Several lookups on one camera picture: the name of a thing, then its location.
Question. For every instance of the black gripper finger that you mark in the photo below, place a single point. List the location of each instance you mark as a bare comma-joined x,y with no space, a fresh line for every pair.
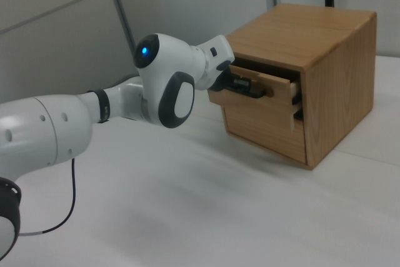
241,83

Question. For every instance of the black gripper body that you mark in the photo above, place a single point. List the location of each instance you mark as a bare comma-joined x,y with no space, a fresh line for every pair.
223,82

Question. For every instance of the wooden drawer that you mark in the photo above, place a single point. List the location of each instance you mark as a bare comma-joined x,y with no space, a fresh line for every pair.
250,101

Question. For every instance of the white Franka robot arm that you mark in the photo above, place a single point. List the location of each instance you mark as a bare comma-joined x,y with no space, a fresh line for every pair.
47,129

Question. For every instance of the wooden cabinet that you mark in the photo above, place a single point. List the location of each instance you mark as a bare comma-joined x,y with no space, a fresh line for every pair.
337,92

